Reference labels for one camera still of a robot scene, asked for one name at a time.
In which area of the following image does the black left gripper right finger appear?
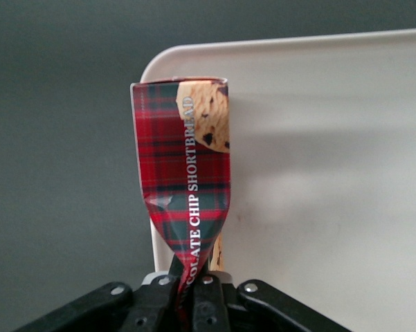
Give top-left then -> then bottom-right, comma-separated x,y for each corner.
186,271 -> 350,332

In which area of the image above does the red tartan cookie box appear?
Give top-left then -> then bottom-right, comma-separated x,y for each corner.
129,75 -> 233,332

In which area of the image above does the cream plastic tray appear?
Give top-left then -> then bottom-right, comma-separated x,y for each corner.
140,27 -> 416,332

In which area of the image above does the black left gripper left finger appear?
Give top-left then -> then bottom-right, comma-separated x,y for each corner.
10,255 -> 181,332

